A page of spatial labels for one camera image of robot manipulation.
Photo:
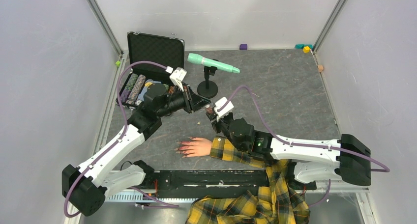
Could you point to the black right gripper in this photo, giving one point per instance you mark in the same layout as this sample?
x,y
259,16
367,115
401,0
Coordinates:
x,y
216,124

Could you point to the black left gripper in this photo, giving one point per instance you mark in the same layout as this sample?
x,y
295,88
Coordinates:
x,y
190,98

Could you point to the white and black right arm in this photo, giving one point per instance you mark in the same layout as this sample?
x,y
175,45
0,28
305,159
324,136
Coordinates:
x,y
345,159

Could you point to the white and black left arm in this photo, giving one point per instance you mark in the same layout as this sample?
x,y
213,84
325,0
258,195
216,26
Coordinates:
x,y
87,186

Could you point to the mannequin hand with stained nails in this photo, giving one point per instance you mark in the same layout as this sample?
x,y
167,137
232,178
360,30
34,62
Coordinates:
x,y
196,147

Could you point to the black microphone stand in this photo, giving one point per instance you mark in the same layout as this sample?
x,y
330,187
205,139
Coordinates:
x,y
208,88

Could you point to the mint green microphone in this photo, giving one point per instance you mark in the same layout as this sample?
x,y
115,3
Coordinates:
x,y
200,60

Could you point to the black poker chip case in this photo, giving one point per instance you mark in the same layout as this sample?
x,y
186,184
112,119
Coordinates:
x,y
167,51

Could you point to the purple cube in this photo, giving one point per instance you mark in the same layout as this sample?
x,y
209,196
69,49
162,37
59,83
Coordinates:
x,y
243,46

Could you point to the teal block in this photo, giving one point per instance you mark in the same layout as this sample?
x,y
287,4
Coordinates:
x,y
301,46

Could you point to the yellow cube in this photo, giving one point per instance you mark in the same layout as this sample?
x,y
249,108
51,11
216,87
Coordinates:
x,y
306,49

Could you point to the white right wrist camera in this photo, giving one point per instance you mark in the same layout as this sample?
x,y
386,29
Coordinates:
x,y
222,107

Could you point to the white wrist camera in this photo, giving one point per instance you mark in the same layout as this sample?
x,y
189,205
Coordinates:
x,y
222,107
176,76

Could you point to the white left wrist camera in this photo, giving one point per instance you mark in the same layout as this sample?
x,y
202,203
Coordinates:
x,y
176,76

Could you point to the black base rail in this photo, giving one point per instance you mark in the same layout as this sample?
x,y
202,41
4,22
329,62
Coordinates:
x,y
203,183

